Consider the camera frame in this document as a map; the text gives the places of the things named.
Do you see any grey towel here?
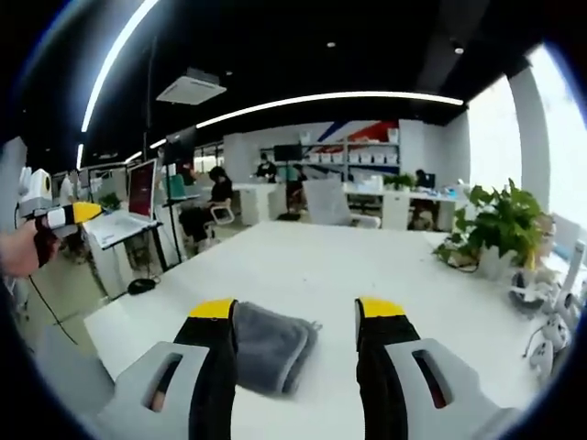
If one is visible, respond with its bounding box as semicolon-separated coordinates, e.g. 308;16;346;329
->
232;301;323;396

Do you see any open laptop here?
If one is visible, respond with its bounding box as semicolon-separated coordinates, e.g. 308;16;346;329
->
91;159;161;244

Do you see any person's left hand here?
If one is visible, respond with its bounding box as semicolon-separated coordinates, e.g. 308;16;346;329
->
0;220;60;279

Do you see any white standing desk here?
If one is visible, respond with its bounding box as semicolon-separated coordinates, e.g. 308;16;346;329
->
81;210;169;299

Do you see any black computer mouse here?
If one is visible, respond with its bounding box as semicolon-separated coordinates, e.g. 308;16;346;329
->
127;277;161;295

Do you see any black monitor on stand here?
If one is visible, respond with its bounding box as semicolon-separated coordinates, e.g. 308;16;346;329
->
163;126;199;167

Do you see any curved ceiling light strip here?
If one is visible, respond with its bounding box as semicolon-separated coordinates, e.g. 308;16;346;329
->
195;91;465;130
80;0;161;134

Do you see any ceiling air conditioner unit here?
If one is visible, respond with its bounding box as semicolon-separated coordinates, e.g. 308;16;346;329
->
155;67;228;107

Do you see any white robot device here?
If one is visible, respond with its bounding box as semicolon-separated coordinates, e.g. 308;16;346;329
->
507;237;587;373

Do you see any white office chair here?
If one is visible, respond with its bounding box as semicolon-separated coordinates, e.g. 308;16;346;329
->
304;179;382;230

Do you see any green potted plant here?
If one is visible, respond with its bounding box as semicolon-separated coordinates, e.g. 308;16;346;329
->
433;177;554;281

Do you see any small green plant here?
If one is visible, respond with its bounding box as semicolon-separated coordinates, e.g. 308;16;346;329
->
382;172;417;192

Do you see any black cable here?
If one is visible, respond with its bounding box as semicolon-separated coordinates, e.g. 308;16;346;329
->
26;273;82;347

